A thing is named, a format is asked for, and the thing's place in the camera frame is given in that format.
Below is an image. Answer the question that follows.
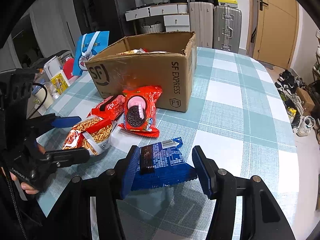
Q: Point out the orange noodle snack bag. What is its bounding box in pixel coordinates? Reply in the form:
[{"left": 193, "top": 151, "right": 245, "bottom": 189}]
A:
[{"left": 62, "top": 115, "right": 116, "bottom": 156}]

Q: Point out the red wafer pack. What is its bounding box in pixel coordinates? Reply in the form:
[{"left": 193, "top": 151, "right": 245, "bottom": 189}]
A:
[{"left": 88, "top": 95, "right": 125, "bottom": 121}]

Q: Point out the red Oreo snack bag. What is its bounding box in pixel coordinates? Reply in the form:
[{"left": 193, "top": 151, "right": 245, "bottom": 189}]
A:
[{"left": 118, "top": 86, "right": 162, "bottom": 138}]

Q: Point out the blue Oreo cookie pack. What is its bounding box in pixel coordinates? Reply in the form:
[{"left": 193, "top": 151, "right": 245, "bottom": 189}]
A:
[{"left": 131, "top": 137, "right": 197, "bottom": 191}]

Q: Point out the white noodle snack bag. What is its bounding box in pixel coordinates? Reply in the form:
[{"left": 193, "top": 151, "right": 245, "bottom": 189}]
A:
[{"left": 117, "top": 48, "right": 167, "bottom": 55}]

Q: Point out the person's left hand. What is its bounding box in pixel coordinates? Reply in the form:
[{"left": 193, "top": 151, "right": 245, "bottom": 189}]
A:
[{"left": 1, "top": 142, "right": 46, "bottom": 195}]

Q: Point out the yellow drink carton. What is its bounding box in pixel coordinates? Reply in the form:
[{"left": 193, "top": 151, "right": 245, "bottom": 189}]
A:
[{"left": 51, "top": 70, "right": 71, "bottom": 94}]

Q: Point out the white kettle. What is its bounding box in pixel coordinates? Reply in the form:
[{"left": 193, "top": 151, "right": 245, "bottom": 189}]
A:
[{"left": 44, "top": 56, "right": 62, "bottom": 79}]

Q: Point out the red packet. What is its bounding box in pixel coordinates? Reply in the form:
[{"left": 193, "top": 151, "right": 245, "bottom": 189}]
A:
[{"left": 63, "top": 57, "right": 74, "bottom": 80}]

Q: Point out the blue Doraemon tote bag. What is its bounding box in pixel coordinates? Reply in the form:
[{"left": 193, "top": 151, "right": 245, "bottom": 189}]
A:
[{"left": 72, "top": 31, "right": 110, "bottom": 76}]

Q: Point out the checkered teal tablecloth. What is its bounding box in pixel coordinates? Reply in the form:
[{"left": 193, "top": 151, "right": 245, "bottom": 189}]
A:
[{"left": 36, "top": 45, "right": 301, "bottom": 240}]

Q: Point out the white sneaker on floor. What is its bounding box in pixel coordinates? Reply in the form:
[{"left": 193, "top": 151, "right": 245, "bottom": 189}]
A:
[{"left": 297, "top": 116, "right": 316, "bottom": 137}]

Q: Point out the small cardboard box on floor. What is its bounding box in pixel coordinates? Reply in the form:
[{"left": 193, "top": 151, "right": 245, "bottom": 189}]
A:
[{"left": 296, "top": 88, "right": 315, "bottom": 116}]

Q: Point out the brown SF cardboard box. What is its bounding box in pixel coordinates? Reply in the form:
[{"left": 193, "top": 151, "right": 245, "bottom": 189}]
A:
[{"left": 86, "top": 31, "right": 197, "bottom": 112}]

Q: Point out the black refrigerator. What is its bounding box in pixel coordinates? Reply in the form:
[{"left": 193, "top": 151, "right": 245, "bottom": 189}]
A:
[{"left": 95, "top": 0, "right": 136, "bottom": 44}]

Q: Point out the woven laundry basket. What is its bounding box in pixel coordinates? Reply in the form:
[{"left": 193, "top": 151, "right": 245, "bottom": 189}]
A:
[{"left": 140, "top": 22, "right": 164, "bottom": 34}]

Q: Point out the white drawer desk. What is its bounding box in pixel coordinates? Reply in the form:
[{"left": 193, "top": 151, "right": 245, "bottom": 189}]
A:
[{"left": 125, "top": 3, "right": 190, "bottom": 34}]

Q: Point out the beige hard suitcase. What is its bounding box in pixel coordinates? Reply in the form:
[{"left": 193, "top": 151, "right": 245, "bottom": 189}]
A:
[{"left": 189, "top": 2, "right": 214, "bottom": 48}]

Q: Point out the silver hard suitcase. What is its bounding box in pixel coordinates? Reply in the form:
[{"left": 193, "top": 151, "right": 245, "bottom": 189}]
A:
[{"left": 213, "top": 5, "right": 242, "bottom": 53}]

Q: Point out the wooden door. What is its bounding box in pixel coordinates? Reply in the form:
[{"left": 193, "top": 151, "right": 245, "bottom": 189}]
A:
[{"left": 247, "top": 0, "right": 299, "bottom": 69}]

